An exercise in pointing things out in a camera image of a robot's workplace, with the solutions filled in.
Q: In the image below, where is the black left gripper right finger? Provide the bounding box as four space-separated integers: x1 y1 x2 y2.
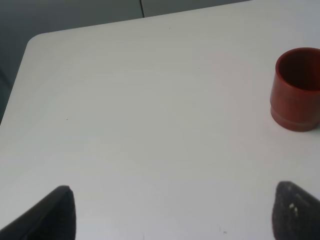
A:
271 181 320 240

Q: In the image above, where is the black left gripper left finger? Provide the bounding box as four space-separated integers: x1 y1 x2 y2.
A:
0 185 76 240

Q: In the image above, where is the red plastic cup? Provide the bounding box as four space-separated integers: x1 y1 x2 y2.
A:
270 47 320 132

